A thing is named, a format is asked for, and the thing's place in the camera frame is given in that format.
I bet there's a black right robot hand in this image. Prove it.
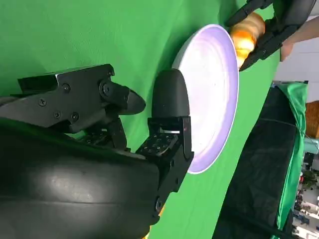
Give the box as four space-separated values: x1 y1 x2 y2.
0 64 195 239

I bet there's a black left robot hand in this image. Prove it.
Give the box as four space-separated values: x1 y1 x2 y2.
225 0 315 73

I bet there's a person's hand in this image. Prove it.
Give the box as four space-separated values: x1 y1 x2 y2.
280 17 319 62

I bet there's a green hanging cloth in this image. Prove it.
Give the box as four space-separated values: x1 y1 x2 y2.
273 81 309 231

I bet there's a brown wicker basket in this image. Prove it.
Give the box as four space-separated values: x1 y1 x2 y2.
305 100 319 139

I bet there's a lilac plate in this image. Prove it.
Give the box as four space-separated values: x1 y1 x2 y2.
171 23 240 175

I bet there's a green table cloth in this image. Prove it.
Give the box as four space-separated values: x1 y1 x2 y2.
0 0 285 239

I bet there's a black backdrop cloth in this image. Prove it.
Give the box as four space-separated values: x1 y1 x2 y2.
211 86 300 239

